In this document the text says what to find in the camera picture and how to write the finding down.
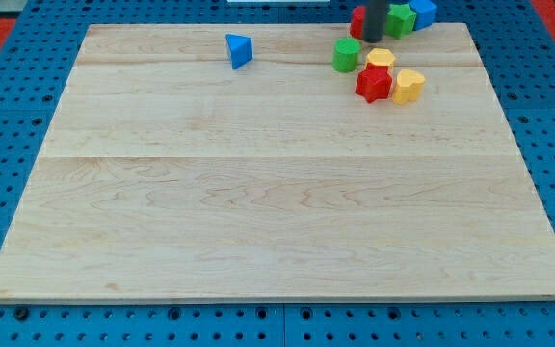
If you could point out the light wooden board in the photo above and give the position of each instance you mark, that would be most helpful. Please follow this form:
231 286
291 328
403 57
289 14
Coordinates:
167 177

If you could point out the blue triangular prism block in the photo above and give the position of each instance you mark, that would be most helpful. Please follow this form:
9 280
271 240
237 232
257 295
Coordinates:
240 50

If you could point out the red star block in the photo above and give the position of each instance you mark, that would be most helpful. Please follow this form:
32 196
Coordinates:
374 83

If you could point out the green cylinder block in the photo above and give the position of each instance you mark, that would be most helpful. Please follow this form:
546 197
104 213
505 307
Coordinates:
345 54

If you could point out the yellow hexagon block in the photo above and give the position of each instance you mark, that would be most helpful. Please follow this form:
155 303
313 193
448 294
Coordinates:
380 57

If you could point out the yellow heart block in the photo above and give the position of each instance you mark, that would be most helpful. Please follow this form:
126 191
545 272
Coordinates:
408 86

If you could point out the red block behind rod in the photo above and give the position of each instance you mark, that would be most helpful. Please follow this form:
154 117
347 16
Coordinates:
357 19

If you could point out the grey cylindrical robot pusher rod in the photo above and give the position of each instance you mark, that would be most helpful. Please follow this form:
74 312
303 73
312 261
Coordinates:
374 20

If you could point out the green star block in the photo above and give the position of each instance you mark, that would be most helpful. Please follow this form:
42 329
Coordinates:
400 20

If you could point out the blue cube block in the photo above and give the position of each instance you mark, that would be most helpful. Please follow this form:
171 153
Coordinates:
425 13

